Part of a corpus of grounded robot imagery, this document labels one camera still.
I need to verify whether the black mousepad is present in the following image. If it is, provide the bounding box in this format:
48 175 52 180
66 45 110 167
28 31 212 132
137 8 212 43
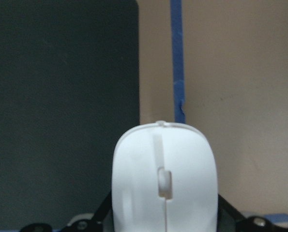
0 0 139 230

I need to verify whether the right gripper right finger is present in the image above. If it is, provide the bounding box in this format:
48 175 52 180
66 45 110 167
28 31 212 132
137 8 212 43
217 194 245 223

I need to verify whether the white computer mouse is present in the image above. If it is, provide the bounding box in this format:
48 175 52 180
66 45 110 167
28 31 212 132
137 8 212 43
111 121 218 232

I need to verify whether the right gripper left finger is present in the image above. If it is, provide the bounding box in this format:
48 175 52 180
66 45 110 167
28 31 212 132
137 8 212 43
92 191 112 224

